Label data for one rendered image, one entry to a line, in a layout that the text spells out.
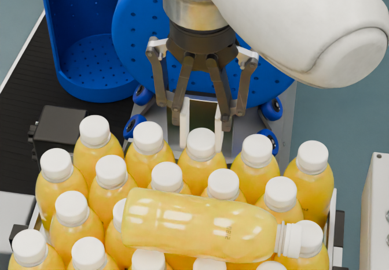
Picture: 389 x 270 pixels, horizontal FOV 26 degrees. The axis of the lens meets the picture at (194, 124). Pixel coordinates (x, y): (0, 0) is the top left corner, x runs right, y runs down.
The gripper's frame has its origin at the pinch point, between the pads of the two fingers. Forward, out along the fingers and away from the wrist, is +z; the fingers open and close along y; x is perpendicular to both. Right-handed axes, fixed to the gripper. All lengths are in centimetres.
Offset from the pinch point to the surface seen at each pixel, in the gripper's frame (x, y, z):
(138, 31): -17.2, 12.0, 1.3
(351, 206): -71, -32, 112
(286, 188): 6.5, -11.6, 2.3
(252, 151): 1.3, -6.7, 2.3
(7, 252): 7.1, 28.5, 26.9
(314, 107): -106, -19, 112
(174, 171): 6.1, 2.6, 2.3
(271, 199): 8.2, -9.9, 2.6
